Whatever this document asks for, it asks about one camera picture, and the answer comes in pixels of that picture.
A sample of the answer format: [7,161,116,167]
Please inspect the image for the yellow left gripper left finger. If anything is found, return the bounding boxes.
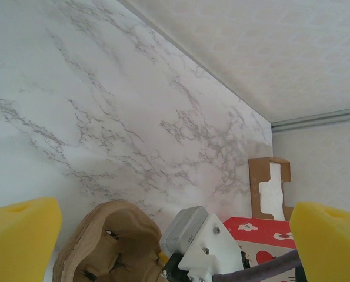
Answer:
[0,197,63,282]

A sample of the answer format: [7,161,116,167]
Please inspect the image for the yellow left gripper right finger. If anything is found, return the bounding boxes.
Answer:
[289,201,350,282]

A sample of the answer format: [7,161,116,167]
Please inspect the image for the stack of cardboard cup carriers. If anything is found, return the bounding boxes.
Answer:
[52,201,164,282]

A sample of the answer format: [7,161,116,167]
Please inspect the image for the red printed paper gift bag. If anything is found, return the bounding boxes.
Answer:
[223,216,299,282]

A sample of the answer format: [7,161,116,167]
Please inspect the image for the white paper napkin stack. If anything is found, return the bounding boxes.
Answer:
[259,163,285,220]

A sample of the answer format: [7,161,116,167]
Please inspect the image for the brown cardboard tray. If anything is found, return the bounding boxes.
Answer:
[248,157,292,221]

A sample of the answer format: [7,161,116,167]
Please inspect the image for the white and grey robot mount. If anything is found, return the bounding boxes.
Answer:
[159,206,243,282]

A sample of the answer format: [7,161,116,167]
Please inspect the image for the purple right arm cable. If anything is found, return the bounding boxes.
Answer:
[212,249,301,282]

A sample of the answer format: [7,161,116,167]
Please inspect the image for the aluminium frame post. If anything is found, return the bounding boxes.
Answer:
[271,107,350,132]

